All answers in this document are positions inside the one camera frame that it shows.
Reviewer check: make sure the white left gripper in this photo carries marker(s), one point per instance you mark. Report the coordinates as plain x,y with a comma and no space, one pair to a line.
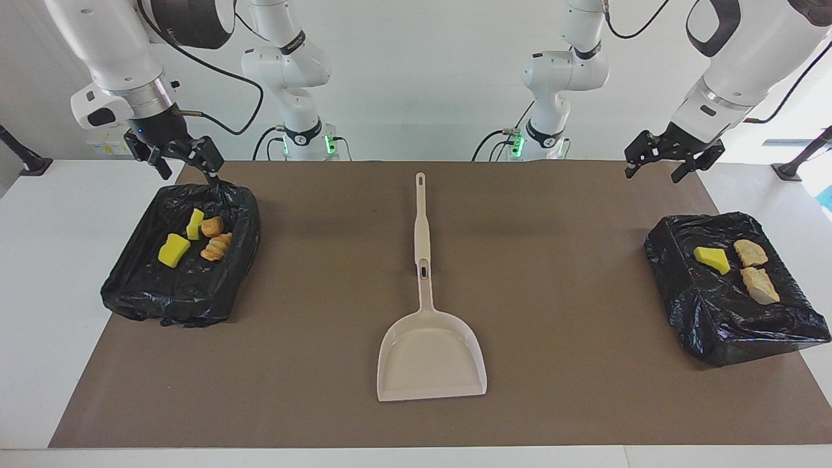
692,127

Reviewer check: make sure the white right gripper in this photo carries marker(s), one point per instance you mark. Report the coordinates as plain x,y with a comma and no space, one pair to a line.
156,130

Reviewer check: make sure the green yellow notched sponge piece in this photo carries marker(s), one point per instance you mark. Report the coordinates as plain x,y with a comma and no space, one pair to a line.
195,223

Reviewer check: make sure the brown bread roll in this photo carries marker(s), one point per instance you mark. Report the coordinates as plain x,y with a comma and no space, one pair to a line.
212,227

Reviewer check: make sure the green yellow trapezoid sponge piece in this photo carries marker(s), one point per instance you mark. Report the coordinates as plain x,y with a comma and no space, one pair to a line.
173,250

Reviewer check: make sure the orange striped bread piece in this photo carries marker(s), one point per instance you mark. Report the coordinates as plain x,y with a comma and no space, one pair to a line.
216,248

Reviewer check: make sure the yellow sponge wedge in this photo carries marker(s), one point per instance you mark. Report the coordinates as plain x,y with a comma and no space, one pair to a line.
712,258

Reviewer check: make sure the rounded pale foam chunk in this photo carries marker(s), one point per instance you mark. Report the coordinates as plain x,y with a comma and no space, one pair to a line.
751,253

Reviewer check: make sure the angular pale foam chunk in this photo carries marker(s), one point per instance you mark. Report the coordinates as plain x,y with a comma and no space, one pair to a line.
760,286

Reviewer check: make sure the beige plastic hand brush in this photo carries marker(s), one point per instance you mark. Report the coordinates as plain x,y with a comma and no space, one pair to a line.
421,221

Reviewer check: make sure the beige plastic dustpan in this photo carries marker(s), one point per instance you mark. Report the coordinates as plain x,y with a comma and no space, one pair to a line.
432,357

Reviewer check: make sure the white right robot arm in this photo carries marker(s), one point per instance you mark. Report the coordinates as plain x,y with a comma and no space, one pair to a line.
110,45

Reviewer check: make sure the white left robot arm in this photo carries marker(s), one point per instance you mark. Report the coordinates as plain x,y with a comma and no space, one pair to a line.
760,58

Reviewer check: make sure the black bag lined bin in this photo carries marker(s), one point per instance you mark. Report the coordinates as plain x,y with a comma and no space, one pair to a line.
728,325
149,292

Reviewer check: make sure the blue object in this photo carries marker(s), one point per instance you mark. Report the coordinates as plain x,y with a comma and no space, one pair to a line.
828,198

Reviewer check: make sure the brown paper table mat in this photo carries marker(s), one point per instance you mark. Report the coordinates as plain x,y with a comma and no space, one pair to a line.
260,390

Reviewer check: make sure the white wall power sockets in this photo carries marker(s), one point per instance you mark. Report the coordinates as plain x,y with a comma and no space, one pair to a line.
104,146

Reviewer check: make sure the black camera stand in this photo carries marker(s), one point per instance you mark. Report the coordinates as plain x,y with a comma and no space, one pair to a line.
790,172
32,164

